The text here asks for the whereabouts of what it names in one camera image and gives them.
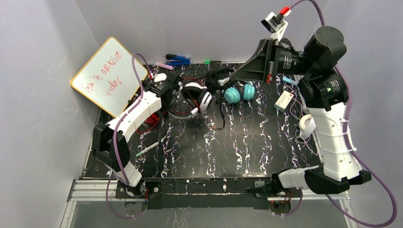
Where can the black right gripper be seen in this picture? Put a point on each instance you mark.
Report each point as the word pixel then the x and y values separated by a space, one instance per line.
pixel 270 60

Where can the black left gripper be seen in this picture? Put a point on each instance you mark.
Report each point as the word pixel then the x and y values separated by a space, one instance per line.
pixel 176 87

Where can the black and white headphones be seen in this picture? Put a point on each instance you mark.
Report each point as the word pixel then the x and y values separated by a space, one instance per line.
pixel 199 92

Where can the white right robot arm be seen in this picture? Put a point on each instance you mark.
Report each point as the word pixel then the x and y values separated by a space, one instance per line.
pixel 327 100

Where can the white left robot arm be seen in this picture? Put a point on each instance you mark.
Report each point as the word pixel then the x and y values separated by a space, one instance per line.
pixel 110 140

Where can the teal headphones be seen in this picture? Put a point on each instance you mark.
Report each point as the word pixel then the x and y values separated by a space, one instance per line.
pixel 233 91

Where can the white beige headphones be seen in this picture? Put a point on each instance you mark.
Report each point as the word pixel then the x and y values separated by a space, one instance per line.
pixel 307 126

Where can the pink marker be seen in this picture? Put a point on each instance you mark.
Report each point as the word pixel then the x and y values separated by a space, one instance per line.
pixel 165 66

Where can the light blue marker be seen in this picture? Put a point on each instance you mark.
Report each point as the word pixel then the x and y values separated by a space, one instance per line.
pixel 289 81

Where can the blue stapler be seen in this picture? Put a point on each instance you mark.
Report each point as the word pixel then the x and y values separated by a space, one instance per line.
pixel 176 60

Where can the small white labelled box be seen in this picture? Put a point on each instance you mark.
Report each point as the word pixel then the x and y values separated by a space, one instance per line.
pixel 283 101

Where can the green capped marker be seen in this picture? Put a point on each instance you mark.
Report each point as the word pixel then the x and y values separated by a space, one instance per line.
pixel 207 62

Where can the yellow framed whiteboard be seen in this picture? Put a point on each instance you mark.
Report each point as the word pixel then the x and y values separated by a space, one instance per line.
pixel 108 78

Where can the white green capped pen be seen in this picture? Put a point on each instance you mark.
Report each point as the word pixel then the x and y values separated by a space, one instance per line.
pixel 147 149

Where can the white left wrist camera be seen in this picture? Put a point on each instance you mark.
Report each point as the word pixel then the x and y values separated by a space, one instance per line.
pixel 160 77

